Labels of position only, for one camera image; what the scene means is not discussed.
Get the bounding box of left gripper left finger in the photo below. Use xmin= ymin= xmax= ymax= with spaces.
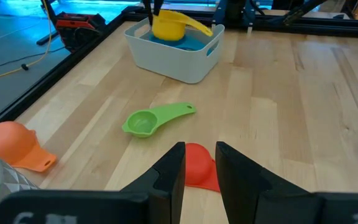
xmin=121 ymin=141 xmax=186 ymax=224

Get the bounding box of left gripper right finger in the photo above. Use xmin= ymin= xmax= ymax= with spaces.
xmin=215 ymin=141 xmax=323 ymax=224

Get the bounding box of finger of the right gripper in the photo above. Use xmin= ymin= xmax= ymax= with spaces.
xmin=144 ymin=0 xmax=154 ymax=26
xmin=153 ymin=0 xmax=164 ymax=16

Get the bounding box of yellow measuring cup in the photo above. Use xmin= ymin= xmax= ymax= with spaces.
xmin=152 ymin=9 xmax=213 ymax=42

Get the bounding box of red measuring cup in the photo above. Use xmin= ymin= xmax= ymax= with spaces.
xmin=185 ymin=142 xmax=221 ymax=193

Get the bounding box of teal measuring cup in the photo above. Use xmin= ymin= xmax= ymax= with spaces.
xmin=149 ymin=32 xmax=220 ymax=57

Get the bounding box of green measuring cup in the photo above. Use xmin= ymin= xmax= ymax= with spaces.
xmin=122 ymin=102 xmax=197 ymax=139

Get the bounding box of orange measuring cup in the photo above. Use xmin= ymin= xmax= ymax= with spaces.
xmin=0 ymin=121 xmax=58 ymax=173

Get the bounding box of red and black tool box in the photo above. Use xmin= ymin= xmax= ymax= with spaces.
xmin=55 ymin=11 xmax=107 ymax=54

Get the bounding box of succulent in patterned pot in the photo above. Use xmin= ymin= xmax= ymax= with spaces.
xmin=0 ymin=151 xmax=40 ymax=218

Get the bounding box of black desk frame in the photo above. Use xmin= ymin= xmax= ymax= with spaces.
xmin=35 ymin=0 xmax=60 ymax=46

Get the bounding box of black floor cable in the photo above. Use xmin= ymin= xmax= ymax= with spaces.
xmin=0 ymin=46 xmax=67 ymax=75

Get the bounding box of yellow extension cable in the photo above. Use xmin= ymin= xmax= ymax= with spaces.
xmin=0 ymin=0 xmax=53 ymax=85

